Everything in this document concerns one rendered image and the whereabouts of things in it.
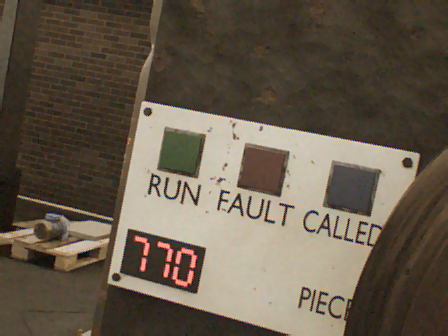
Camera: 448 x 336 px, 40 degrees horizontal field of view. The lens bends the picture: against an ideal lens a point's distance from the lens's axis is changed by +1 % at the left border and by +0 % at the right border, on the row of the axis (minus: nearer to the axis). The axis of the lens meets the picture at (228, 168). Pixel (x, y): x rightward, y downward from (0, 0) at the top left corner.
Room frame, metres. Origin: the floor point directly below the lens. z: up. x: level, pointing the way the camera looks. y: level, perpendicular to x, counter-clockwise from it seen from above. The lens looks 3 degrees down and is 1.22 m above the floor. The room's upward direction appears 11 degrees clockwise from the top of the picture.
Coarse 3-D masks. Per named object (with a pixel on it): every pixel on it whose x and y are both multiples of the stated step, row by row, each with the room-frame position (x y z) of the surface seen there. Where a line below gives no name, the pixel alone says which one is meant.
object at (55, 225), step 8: (48, 216) 4.79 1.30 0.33; (56, 216) 4.80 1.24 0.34; (40, 224) 4.73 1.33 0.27; (48, 224) 4.72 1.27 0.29; (56, 224) 4.80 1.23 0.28; (64, 224) 4.89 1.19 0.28; (40, 232) 4.71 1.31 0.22; (48, 232) 4.69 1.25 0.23; (56, 232) 4.80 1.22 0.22; (64, 232) 4.89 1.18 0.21; (64, 240) 4.76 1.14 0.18
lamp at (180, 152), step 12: (168, 132) 0.58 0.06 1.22; (168, 144) 0.58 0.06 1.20; (180, 144) 0.58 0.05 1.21; (192, 144) 0.57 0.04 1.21; (168, 156) 0.58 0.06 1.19; (180, 156) 0.58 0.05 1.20; (192, 156) 0.57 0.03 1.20; (168, 168) 0.58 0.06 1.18; (180, 168) 0.58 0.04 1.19; (192, 168) 0.57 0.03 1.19
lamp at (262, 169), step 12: (252, 156) 0.56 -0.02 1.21; (264, 156) 0.55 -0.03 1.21; (276, 156) 0.55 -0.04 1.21; (252, 168) 0.56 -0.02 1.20; (264, 168) 0.55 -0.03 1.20; (276, 168) 0.55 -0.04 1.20; (240, 180) 0.56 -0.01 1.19; (252, 180) 0.56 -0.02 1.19; (264, 180) 0.55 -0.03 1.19; (276, 180) 0.55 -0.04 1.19; (276, 192) 0.55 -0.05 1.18
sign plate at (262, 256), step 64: (192, 128) 0.58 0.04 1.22; (256, 128) 0.56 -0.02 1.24; (128, 192) 0.59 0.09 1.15; (192, 192) 0.58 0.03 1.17; (256, 192) 0.56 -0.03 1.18; (320, 192) 0.54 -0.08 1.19; (384, 192) 0.53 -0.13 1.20; (128, 256) 0.59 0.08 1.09; (192, 256) 0.57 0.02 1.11; (256, 256) 0.56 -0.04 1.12; (320, 256) 0.54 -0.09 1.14; (256, 320) 0.55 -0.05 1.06; (320, 320) 0.54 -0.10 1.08
